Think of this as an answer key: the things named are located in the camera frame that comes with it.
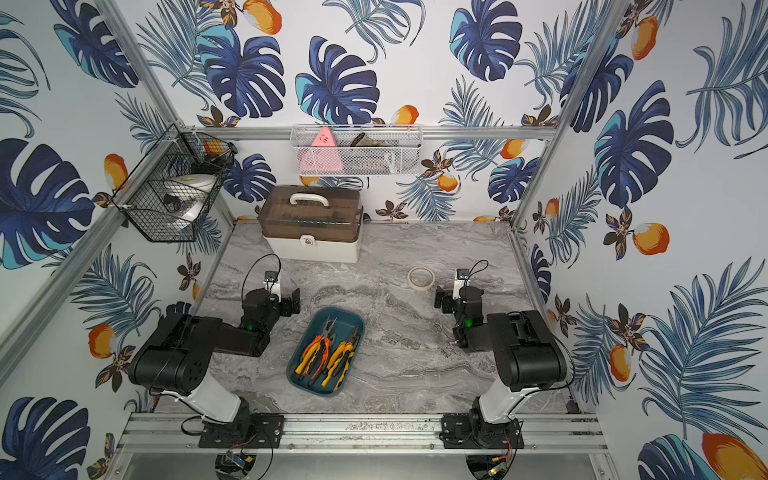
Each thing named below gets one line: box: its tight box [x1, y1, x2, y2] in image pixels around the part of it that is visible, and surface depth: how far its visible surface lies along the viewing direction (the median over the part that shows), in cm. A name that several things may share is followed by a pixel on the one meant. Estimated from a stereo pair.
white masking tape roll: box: [407, 266, 436, 291], surface depth 106 cm
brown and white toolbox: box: [258, 184, 364, 263], surface depth 100 cm
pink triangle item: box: [298, 126, 344, 174], surface depth 92 cm
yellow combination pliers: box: [321, 327, 360, 391], surface depth 85 cm
